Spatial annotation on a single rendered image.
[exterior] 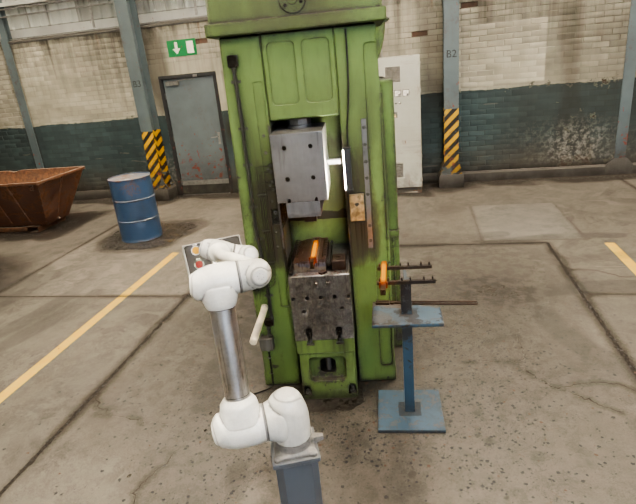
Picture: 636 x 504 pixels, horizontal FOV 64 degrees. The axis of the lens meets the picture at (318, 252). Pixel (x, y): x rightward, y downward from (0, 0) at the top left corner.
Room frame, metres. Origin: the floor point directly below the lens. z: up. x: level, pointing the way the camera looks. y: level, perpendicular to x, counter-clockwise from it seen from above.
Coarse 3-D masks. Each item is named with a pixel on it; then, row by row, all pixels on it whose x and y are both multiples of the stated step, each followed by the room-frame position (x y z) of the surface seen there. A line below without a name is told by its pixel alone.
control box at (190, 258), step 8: (224, 240) 2.88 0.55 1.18; (232, 240) 2.89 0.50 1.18; (240, 240) 2.91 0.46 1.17; (184, 248) 2.80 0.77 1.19; (192, 248) 2.81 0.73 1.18; (184, 256) 2.79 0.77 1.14; (192, 256) 2.79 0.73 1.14; (200, 256) 2.80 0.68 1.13; (192, 264) 2.76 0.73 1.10; (208, 264) 2.78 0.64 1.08; (192, 272) 2.74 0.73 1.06
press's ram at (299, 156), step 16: (304, 128) 3.08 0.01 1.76; (320, 128) 3.00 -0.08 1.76; (272, 144) 2.92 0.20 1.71; (288, 144) 2.92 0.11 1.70; (304, 144) 2.91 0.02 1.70; (320, 144) 2.90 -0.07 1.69; (272, 160) 2.93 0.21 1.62; (288, 160) 2.92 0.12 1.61; (304, 160) 2.91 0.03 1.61; (320, 160) 2.90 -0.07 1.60; (336, 160) 3.08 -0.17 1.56; (288, 176) 2.92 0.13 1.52; (304, 176) 2.91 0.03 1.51; (320, 176) 2.90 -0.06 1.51; (288, 192) 2.92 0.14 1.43; (304, 192) 2.91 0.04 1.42; (320, 192) 2.90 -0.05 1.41
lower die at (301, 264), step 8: (304, 240) 3.33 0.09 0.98; (312, 240) 3.26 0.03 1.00; (320, 240) 3.26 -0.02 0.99; (304, 248) 3.14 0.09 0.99; (320, 248) 3.11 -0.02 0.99; (304, 256) 3.00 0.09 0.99; (320, 256) 2.96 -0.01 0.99; (296, 264) 2.92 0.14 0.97; (304, 264) 2.91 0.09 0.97; (320, 264) 2.91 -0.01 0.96; (296, 272) 2.92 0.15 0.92; (304, 272) 2.92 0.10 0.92
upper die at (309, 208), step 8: (320, 200) 2.97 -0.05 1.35; (288, 208) 2.92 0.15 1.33; (296, 208) 2.92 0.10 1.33; (304, 208) 2.91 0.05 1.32; (312, 208) 2.91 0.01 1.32; (320, 208) 2.91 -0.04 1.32; (288, 216) 2.92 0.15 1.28; (296, 216) 2.92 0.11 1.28; (304, 216) 2.91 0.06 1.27; (312, 216) 2.91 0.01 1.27
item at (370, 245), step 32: (352, 32) 3.02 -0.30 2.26; (352, 64) 3.02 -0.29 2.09; (352, 96) 3.02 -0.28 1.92; (352, 128) 3.02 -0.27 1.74; (352, 160) 3.02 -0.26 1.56; (352, 192) 3.02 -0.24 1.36; (384, 192) 3.01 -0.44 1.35; (352, 224) 3.03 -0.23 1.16; (384, 224) 3.02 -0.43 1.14; (352, 256) 3.03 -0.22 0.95; (384, 256) 3.02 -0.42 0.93; (384, 352) 3.02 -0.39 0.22
